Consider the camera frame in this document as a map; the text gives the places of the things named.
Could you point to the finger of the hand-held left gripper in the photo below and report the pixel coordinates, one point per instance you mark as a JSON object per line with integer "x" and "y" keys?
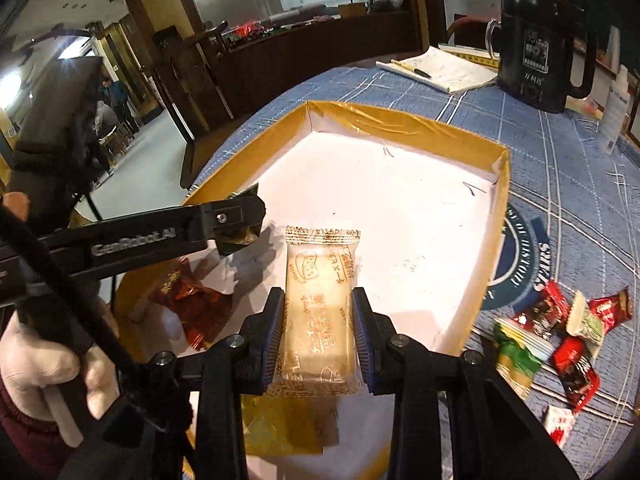
{"x": 230, "y": 215}

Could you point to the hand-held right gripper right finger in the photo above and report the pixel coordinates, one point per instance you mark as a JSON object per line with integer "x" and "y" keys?
{"x": 362, "y": 341}

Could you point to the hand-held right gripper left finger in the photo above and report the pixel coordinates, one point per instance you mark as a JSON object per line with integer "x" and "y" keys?
{"x": 274, "y": 341}

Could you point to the cream cracker packet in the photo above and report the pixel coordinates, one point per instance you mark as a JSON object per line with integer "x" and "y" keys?
{"x": 320, "y": 310}

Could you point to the gold cardboard box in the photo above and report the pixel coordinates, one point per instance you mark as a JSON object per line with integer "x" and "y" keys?
{"x": 400, "y": 210}

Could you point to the green and yellow snack packet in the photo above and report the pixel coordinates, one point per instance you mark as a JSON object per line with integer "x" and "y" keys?
{"x": 517, "y": 360}

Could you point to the dark red snack packet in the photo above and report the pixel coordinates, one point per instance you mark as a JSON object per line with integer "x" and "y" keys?
{"x": 545, "y": 310}

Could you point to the red and white snack packet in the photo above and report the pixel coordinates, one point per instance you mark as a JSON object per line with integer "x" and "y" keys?
{"x": 557, "y": 422}

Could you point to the red and black snack packet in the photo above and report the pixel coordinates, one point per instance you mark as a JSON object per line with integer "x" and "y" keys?
{"x": 575, "y": 370}

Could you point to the white and green snack packet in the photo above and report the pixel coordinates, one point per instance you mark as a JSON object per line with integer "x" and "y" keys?
{"x": 582, "y": 326}

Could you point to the person's left forearm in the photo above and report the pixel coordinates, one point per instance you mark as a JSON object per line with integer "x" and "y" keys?
{"x": 20, "y": 450}

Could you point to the person's left hand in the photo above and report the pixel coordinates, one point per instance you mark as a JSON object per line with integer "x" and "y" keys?
{"x": 35, "y": 375}

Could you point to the gold snack packet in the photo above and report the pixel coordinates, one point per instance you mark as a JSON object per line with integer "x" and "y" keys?
{"x": 285, "y": 425}

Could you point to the red foil snack packet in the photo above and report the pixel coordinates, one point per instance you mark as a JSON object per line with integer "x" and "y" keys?
{"x": 195, "y": 305}

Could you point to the dark wooden chair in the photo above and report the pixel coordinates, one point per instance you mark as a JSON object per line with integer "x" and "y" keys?
{"x": 190, "y": 75}

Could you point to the dark wooden counter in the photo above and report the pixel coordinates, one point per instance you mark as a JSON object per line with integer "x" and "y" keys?
{"x": 310, "y": 55}

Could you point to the brown box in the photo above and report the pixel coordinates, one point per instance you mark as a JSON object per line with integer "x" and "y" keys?
{"x": 353, "y": 10}

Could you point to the white notebook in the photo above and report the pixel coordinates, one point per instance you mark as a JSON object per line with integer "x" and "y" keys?
{"x": 450, "y": 71}

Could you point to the yellow ruler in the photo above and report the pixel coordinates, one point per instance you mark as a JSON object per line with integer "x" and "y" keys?
{"x": 475, "y": 56}

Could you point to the red padded chair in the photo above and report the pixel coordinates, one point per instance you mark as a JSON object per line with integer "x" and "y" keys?
{"x": 470, "y": 30}

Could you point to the black electric kettle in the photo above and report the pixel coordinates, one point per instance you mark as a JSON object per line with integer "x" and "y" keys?
{"x": 535, "y": 50}

